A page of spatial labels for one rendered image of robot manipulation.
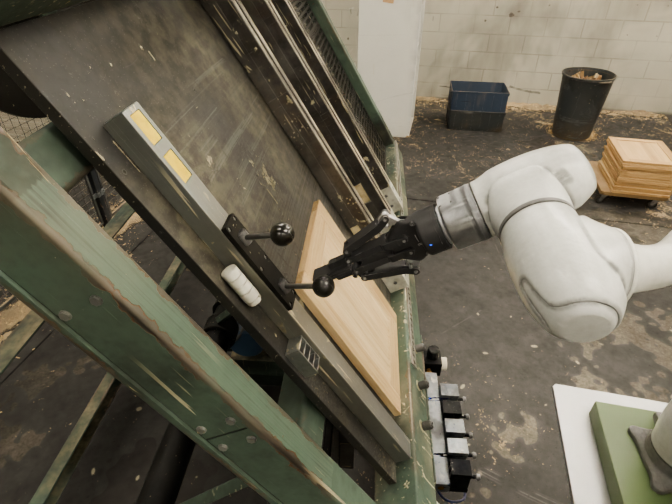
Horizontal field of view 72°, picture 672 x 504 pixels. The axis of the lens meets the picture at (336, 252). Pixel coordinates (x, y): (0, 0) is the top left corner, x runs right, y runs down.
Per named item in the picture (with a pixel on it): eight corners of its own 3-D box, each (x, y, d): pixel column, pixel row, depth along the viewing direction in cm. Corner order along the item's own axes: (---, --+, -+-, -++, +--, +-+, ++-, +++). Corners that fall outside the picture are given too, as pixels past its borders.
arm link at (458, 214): (464, 172, 72) (428, 188, 74) (474, 202, 64) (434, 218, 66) (485, 216, 76) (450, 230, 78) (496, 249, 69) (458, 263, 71)
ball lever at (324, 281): (279, 300, 85) (332, 302, 76) (267, 286, 83) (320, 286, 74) (290, 285, 87) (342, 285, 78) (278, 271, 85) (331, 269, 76)
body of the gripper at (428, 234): (452, 231, 77) (401, 252, 80) (431, 191, 73) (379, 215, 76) (458, 258, 71) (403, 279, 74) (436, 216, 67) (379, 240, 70)
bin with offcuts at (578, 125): (601, 145, 482) (623, 81, 444) (548, 141, 491) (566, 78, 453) (590, 127, 523) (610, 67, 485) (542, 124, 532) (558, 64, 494)
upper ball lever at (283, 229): (239, 253, 79) (290, 251, 70) (226, 237, 77) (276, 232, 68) (252, 238, 81) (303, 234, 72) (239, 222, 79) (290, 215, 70)
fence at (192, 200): (396, 462, 111) (411, 459, 110) (102, 125, 66) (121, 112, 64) (395, 443, 115) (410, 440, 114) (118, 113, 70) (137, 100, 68)
